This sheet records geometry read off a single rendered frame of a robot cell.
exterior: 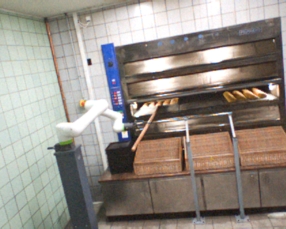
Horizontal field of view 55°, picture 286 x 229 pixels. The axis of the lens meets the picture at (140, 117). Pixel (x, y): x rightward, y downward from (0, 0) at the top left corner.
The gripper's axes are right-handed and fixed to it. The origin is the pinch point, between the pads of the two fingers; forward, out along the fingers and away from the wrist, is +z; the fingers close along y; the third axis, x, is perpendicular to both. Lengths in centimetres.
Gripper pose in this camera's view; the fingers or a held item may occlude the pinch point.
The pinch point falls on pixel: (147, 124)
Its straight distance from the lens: 304.5
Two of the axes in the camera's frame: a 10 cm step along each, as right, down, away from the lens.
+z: 9.7, -1.2, -2.1
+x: -1.8, 2.3, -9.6
